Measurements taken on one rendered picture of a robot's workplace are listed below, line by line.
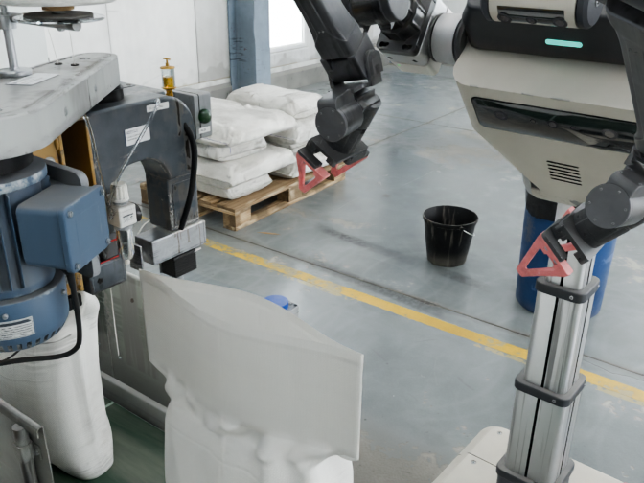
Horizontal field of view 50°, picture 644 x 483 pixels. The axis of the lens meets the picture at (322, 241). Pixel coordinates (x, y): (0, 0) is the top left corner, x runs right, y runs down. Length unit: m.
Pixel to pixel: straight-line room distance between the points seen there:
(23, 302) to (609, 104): 0.90
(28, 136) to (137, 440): 1.19
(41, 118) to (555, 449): 1.29
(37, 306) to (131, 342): 1.14
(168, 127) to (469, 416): 1.72
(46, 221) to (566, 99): 0.80
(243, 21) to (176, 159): 5.90
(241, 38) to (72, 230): 6.43
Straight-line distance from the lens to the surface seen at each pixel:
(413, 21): 1.29
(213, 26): 7.12
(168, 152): 1.36
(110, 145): 1.27
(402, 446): 2.50
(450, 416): 2.66
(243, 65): 7.32
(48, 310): 1.03
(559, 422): 1.67
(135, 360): 2.16
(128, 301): 2.06
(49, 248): 0.94
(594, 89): 1.19
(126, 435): 1.99
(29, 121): 0.93
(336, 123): 1.09
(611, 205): 0.91
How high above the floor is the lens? 1.62
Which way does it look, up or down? 24 degrees down
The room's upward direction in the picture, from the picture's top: 1 degrees clockwise
